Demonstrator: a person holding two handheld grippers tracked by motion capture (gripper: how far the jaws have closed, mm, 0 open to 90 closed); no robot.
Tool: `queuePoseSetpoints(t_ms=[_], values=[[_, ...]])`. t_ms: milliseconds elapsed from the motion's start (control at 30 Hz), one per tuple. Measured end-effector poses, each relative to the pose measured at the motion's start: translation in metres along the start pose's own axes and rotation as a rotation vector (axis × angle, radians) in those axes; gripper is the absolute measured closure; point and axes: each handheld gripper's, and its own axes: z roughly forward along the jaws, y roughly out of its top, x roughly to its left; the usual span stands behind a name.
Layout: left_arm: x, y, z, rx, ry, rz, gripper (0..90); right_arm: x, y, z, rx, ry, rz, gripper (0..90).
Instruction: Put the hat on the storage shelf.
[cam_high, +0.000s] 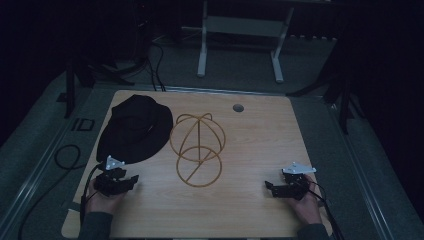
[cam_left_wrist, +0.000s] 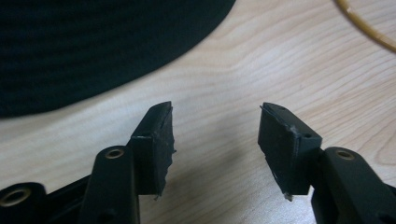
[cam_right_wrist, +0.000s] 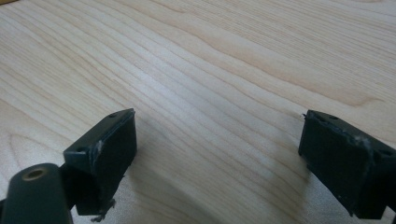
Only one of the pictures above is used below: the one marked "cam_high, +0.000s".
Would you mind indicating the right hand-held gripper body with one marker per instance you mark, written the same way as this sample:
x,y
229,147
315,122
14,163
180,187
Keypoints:
x,y
295,182

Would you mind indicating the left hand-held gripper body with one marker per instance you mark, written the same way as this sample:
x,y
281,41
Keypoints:
x,y
111,178

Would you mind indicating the black bucket hat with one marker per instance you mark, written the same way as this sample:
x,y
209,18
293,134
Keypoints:
x,y
135,130

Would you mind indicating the person's left hand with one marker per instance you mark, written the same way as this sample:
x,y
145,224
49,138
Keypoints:
x,y
103,200

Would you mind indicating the person's right hand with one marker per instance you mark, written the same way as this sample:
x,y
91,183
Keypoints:
x,y
306,205

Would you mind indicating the grey table grommet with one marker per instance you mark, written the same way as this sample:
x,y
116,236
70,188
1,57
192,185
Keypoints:
x,y
238,108

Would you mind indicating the black tripod stand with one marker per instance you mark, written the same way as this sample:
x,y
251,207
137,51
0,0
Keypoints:
x,y
85,76
336,93

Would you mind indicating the white metal table frame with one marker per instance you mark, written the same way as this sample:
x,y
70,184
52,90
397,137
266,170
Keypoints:
x,y
245,40

